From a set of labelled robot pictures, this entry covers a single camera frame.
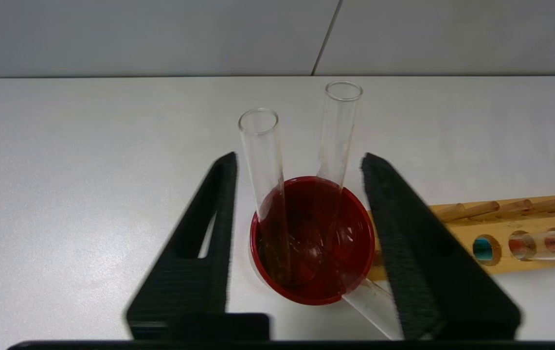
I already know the long empty glass test tube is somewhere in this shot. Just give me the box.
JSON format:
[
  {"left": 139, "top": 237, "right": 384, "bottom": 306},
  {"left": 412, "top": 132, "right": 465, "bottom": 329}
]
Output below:
[{"left": 314, "top": 81, "right": 364, "bottom": 253}]

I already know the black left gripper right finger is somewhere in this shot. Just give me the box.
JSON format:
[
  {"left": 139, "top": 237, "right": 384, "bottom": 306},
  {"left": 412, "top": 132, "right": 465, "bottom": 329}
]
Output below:
[{"left": 361, "top": 153, "right": 521, "bottom": 340}]

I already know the wooden test tube rack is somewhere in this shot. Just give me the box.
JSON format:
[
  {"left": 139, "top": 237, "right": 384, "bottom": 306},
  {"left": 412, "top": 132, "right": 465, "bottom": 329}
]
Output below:
[{"left": 367, "top": 194, "right": 555, "bottom": 282}]

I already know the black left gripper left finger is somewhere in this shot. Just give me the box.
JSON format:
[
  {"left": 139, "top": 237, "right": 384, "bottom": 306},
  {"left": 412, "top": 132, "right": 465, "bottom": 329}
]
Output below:
[{"left": 126, "top": 152, "right": 270, "bottom": 340}]

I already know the dark red cup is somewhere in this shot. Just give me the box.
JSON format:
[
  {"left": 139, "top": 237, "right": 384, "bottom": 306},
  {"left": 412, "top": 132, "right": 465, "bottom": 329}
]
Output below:
[{"left": 250, "top": 176, "right": 376, "bottom": 306}]

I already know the short empty glass test tube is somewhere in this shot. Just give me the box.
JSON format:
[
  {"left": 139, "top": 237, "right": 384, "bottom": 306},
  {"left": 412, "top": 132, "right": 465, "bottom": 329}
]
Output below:
[{"left": 302, "top": 233, "right": 404, "bottom": 341}]

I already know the test tube with yellow pigment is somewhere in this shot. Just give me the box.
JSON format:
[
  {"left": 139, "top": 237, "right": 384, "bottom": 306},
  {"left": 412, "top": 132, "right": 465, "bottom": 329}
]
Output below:
[{"left": 237, "top": 108, "right": 291, "bottom": 286}]

